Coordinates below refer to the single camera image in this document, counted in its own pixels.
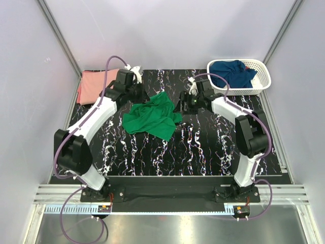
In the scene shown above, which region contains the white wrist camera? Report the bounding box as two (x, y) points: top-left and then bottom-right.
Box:
(188, 77), (198, 96)
(124, 64), (143, 84)

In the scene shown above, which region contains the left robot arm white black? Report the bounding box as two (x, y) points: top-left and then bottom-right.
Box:
(53, 66), (150, 201)

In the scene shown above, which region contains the green t shirt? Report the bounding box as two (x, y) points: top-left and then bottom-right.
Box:
(122, 91), (182, 141)

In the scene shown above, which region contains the white slotted cable duct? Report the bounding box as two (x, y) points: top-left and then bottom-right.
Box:
(44, 204), (234, 216)

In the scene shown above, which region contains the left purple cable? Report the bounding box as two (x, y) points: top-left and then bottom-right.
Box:
(53, 55), (133, 242)

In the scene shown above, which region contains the blue t shirt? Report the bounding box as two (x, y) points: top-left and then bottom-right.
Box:
(209, 60), (257, 88)

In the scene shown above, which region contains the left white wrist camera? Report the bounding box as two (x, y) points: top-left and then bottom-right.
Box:
(124, 64), (143, 84)

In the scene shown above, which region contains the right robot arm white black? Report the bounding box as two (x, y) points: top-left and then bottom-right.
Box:
(174, 77), (272, 202)

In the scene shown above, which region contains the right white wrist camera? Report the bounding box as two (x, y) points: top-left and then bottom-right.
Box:
(188, 77), (198, 96)

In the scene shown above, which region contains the black marble pattern mat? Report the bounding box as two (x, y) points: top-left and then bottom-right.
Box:
(49, 68), (290, 185)

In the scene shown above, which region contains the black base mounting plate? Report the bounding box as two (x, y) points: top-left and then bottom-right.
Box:
(80, 176), (261, 215)

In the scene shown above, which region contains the white perforated plastic basket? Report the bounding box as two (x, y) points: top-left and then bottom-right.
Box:
(206, 58), (271, 96)

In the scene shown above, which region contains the folded pink t shirt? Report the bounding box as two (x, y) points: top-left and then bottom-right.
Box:
(76, 71), (105, 105)

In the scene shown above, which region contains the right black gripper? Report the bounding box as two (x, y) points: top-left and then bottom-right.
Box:
(173, 91), (204, 115)

